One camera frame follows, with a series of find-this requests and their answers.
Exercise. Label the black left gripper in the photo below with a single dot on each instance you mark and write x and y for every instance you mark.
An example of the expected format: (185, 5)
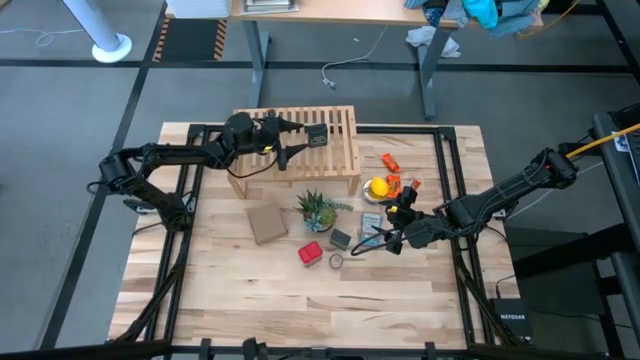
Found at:
(267, 132)

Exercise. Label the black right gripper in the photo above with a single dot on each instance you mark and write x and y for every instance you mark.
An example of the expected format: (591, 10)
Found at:
(420, 231)

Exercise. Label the wooden slatted shelf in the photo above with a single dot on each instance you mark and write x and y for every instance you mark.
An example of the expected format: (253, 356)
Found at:
(330, 165)

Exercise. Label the red-lid smoked paprika tin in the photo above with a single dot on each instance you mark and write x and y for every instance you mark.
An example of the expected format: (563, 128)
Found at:
(310, 252)

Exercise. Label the brown cardboard box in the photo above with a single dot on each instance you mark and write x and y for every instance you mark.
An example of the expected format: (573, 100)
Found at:
(266, 224)

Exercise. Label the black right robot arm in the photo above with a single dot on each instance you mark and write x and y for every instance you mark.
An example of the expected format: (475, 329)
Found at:
(510, 192)

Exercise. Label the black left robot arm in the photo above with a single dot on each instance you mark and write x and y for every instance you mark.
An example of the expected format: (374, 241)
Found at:
(165, 152)

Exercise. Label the blue snack packet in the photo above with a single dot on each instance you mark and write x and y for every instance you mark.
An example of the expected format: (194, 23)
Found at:
(369, 222)

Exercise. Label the yellow lemon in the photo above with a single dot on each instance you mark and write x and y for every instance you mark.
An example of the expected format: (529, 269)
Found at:
(379, 186)

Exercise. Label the succulents in black pot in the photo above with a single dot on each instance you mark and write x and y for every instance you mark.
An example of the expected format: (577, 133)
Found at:
(320, 212)

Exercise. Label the stack of books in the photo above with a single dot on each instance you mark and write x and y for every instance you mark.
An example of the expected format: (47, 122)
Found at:
(270, 6)

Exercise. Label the wooden desk with grey legs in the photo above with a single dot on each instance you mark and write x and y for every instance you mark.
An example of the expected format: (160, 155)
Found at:
(350, 12)

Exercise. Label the black hazard-striped mat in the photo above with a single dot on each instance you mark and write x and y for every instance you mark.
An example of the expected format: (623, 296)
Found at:
(192, 40)

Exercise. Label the black Netgear router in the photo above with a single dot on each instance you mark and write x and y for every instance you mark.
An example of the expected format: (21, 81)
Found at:
(512, 320)

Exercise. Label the white cloth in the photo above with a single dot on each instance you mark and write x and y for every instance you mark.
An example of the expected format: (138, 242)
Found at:
(432, 40)

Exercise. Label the turquoise cloth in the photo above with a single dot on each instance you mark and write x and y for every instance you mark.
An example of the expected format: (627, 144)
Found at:
(482, 12)

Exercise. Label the blue denim cloth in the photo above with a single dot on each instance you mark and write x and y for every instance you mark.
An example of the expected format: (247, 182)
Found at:
(515, 17)

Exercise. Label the white printed paper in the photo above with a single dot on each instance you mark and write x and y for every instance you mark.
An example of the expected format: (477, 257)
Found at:
(621, 142)

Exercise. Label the black aluminium rig frame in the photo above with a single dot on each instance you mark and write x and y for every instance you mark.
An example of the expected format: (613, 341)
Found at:
(400, 129)

